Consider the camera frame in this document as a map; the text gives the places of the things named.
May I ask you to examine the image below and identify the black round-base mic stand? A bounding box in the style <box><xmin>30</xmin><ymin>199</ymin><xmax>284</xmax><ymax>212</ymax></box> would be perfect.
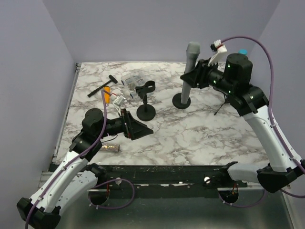
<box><xmin>135</xmin><ymin>81</ymin><xmax>156</xmax><ymax>121</ymax></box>

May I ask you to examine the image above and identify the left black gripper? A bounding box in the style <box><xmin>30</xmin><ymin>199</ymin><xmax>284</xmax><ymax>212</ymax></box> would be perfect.
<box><xmin>96</xmin><ymin>109</ymin><xmax>153</xmax><ymax>140</ymax></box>

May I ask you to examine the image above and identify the glitter handle microphone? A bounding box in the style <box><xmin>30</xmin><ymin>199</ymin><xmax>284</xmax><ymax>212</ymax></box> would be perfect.
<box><xmin>100</xmin><ymin>144</ymin><xmax>120</xmax><ymax>153</ymax></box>

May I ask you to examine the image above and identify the blue microphone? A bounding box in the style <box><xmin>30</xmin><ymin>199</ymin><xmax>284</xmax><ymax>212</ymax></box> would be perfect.
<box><xmin>239</xmin><ymin>49</ymin><xmax>248</xmax><ymax>55</ymax></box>

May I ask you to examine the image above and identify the tall grey microphone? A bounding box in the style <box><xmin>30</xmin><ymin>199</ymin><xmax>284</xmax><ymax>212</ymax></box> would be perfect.
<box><xmin>181</xmin><ymin>42</ymin><xmax>200</xmax><ymax>104</ymax></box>

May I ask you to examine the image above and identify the black shock-mount mic stand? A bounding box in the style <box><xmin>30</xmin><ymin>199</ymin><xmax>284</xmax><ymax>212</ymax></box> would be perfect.
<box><xmin>172</xmin><ymin>93</ymin><xmax>191</xmax><ymax>109</ymax></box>

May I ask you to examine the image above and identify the black tripod mic stand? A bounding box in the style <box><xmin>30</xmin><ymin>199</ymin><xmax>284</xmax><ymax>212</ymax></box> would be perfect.
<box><xmin>214</xmin><ymin>94</ymin><xmax>229</xmax><ymax>115</ymax></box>

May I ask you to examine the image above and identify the clear plastic screw box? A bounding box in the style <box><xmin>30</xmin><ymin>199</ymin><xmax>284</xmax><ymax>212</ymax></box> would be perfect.
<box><xmin>121</xmin><ymin>69</ymin><xmax>146</xmax><ymax>99</ymax></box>

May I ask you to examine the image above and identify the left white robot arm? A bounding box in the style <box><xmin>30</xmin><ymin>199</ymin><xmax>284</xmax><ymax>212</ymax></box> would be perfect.
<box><xmin>17</xmin><ymin>108</ymin><xmax>153</xmax><ymax>229</ymax></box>

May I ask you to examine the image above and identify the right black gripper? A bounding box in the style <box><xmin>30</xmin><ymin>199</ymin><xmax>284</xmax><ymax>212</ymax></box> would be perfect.
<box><xmin>181</xmin><ymin>56</ymin><xmax>236</xmax><ymax>94</ymax></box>

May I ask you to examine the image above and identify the orange utility knife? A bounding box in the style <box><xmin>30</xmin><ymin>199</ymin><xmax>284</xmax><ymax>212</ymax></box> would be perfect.
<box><xmin>103</xmin><ymin>86</ymin><xmax>111</xmax><ymax>104</ymax></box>

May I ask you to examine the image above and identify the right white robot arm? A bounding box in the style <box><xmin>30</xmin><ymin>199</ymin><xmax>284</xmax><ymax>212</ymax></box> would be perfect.
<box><xmin>181</xmin><ymin>53</ymin><xmax>305</xmax><ymax>193</ymax></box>

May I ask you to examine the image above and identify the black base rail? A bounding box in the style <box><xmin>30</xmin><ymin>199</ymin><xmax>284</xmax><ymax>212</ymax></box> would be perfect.
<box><xmin>82</xmin><ymin>165</ymin><xmax>247</xmax><ymax>200</ymax></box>

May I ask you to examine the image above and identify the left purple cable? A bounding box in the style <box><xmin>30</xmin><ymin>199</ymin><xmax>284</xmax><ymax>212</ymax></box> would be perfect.
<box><xmin>24</xmin><ymin>89</ymin><xmax>135</xmax><ymax>229</ymax></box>

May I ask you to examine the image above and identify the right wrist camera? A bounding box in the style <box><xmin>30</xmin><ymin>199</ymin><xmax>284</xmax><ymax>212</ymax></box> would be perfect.
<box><xmin>208</xmin><ymin>40</ymin><xmax>227</xmax><ymax>67</ymax></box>

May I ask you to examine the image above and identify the black T-handle tool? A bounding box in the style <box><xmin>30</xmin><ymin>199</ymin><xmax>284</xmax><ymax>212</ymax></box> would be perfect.
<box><xmin>87</xmin><ymin>74</ymin><xmax>118</xmax><ymax>98</ymax></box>

